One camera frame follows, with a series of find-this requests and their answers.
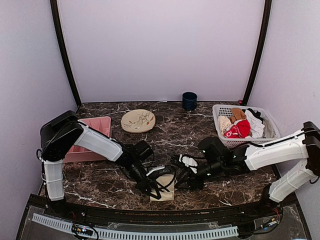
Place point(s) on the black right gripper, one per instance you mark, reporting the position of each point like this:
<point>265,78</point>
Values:
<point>193,184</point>

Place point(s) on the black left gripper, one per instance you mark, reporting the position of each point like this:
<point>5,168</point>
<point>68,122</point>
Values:
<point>146,184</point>

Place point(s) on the cream underwear with navy trim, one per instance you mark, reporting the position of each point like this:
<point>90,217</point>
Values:
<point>168,193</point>

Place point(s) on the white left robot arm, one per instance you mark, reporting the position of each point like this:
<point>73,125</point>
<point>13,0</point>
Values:
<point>67,137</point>

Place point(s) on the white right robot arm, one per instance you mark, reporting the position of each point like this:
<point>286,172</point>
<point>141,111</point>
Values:
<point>303,145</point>

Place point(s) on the beige garment in basket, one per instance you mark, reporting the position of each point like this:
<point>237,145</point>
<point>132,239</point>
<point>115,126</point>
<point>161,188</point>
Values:
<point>224,124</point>

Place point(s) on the red garment in basket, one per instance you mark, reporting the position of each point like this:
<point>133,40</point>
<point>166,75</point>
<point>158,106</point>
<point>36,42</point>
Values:
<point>239,130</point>

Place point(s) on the white plastic laundry basket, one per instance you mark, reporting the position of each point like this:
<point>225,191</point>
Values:
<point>271,132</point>

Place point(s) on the bird pattern ceramic plate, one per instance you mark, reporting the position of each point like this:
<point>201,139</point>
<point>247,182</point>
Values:
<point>138,121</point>

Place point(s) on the dark blue mug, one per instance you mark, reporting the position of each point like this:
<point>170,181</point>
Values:
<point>189,101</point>

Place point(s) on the brown garment in basket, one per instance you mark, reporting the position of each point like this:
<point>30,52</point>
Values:
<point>238,114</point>

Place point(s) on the pink divided organizer box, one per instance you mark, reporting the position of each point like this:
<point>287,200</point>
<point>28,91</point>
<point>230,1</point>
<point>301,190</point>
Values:
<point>80,154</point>

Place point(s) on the white garment in basket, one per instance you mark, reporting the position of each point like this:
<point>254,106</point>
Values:
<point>256,123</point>

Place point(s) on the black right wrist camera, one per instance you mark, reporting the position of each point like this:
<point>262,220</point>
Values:
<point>213,148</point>

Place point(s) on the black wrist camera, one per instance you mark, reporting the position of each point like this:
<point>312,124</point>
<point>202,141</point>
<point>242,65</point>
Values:
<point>213,148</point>
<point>143,150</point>

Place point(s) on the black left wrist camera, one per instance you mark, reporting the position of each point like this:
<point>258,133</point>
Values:
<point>143,150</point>

